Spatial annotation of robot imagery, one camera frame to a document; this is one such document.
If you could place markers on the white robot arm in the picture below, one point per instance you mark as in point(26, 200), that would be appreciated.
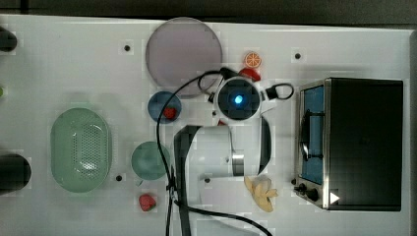
point(241, 146)

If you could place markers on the peeled banana toy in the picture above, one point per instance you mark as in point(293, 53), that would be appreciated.
point(261, 191)

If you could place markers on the blue small bowl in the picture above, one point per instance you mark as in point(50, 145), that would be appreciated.
point(159, 101)

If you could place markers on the strawberry on table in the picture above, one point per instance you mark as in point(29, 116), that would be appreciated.
point(146, 202)

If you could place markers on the black toaster oven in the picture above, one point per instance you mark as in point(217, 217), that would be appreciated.
point(350, 144)

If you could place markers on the red ketchup bottle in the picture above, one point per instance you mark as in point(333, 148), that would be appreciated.
point(250, 73)

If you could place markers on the green oval strainer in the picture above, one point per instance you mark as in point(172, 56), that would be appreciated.
point(80, 142)

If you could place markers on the orange slice toy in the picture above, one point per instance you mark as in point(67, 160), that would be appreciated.
point(252, 60)

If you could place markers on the grey round plate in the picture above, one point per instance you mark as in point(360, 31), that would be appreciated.
point(180, 50)

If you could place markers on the black cylinder upper left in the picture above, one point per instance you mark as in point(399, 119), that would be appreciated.
point(8, 41)

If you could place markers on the green cup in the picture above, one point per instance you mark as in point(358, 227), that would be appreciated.
point(147, 162)

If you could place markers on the strawberry in bowl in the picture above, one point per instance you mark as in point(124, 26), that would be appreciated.
point(169, 113)

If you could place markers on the black cylinder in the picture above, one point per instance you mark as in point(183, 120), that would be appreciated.
point(8, 41)
point(15, 173)

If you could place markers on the black cylinder lower left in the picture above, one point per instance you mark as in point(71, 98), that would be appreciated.
point(15, 173)

